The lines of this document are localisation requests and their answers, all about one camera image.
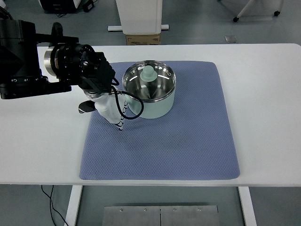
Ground blue quilted mat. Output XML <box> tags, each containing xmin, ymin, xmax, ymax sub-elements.
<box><xmin>79</xmin><ymin>61</ymin><xmax>240</xmax><ymax>180</ymax></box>

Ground green pot with glass lid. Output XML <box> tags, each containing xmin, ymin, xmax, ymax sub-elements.
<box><xmin>122</xmin><ymin>60</ymin><xmax>176</xmax><ymax>119</ymax></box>

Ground black floor cable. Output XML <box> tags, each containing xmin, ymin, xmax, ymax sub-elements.
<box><xmin>41</xmin><ymin>185</ymin><xmax>69</xmax><ymax>226</ymax></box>

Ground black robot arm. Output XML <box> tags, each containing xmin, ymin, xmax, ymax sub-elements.
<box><xmin>0</xmin><ymin>19</ymin><xmax>127</xmax><ymax>124</ymax></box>

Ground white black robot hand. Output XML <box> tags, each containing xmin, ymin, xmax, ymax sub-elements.
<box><xmin>79</xmin><ymin>91</ymin><xmax>128</xmax><ymax>130</ymax></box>

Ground white pedestal column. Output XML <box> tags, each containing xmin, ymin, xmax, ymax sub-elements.
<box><xmin>108</xmin><ymin>0</ymin><xmax>169</xmax><ymax>35</ymax></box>

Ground black device on floor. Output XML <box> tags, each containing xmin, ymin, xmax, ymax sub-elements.
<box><xmin>39</xmin><ymin>0</ymin><xmax>97</xmax><ymax>14</ymax></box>

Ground white rolling chair base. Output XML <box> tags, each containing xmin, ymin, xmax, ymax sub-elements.
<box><xmin>232</xmin><ymin>0</ymin><xmax>284</xmax><ymax>23</ymax></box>

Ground grey floor outlet cover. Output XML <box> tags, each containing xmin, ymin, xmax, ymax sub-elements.
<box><xmin>224</xmin><ymin>35</ymin><xmax>238</xmax><ymax>43</ymax></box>

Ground cardboard box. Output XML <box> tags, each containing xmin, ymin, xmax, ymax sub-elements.
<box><xmin>126</xmin><ymin>34</ymin><xmax>161</xmax><ymax>46</ymax></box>

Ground metal floor plate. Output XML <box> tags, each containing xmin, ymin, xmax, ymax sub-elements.
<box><xmin>102</xmin><ymin>205</ymin><xmax>221</xmax><ymax>226</ymax></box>

